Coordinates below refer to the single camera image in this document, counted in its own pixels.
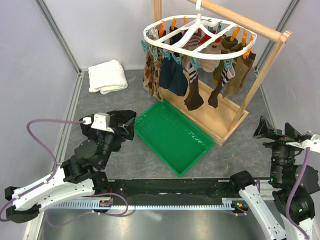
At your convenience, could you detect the wooden rack frame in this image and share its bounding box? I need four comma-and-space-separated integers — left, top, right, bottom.
152, 0, 291, 145

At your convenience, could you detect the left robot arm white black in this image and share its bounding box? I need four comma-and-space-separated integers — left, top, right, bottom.
0, 111, 136, 224

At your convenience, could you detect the white folded towel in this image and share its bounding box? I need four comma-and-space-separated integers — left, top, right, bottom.
88, 59, 128, 95

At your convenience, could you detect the brown striped sock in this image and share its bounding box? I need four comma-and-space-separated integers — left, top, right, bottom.
208, 67, 236, 108
184, 61, 204, 111

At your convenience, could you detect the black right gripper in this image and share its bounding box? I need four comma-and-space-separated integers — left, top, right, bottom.
253, 114, 308, 184

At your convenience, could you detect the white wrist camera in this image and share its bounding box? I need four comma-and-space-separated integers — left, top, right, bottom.
91, 112, 115, 133
286, 134, 320, 153

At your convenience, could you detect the olive striped hanging sock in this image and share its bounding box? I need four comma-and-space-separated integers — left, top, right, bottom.
213, 36, 243, 86

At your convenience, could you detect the grey cable duct strip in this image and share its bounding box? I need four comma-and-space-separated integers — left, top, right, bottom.
50, 198, 248, 211

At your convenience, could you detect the black cloth pile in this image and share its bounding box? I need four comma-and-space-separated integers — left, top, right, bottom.
80, 110, 137, 141

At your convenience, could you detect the purple striped tan sock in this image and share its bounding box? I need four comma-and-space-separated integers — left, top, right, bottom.
184, 28, 202, 51

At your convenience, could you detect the white oval sock hanger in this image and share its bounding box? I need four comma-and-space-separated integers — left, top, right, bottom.
141, 0, 257, 62

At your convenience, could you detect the beige red hanging sock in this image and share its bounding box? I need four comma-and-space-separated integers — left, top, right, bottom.
198, 33, 222, 73

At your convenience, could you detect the green plastic bin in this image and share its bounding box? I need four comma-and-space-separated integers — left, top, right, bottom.
134, 100, 214, 177

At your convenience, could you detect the orange clothes peg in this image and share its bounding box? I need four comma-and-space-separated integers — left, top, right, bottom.
242, 48, 252, 60

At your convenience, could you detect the navy blue sock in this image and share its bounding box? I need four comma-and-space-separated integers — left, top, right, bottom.
168, 63, 188, 97
158, 58, 174, 89

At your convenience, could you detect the argyle brown orange sock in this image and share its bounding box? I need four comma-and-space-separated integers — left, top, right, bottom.
143, 51, 163, 101

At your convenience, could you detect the teal clothes peg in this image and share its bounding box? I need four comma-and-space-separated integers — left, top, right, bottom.
223, 58, 234, 73
189, 56, 200, 71

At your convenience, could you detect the black hanging sock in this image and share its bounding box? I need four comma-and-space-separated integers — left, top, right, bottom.
169, 26, 183, 45

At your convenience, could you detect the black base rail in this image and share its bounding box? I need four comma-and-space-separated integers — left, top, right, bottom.
99, 170, 251, 201

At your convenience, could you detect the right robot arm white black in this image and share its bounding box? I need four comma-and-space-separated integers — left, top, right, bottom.
229, 116, 320, 240

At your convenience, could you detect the tan sock in bin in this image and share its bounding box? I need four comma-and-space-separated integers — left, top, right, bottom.
222, 56, 241, 98

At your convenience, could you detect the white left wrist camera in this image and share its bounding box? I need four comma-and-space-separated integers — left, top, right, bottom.
91, 112, 115, 133

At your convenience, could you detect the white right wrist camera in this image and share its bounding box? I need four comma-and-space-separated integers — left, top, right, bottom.
286, 134, 320, 153

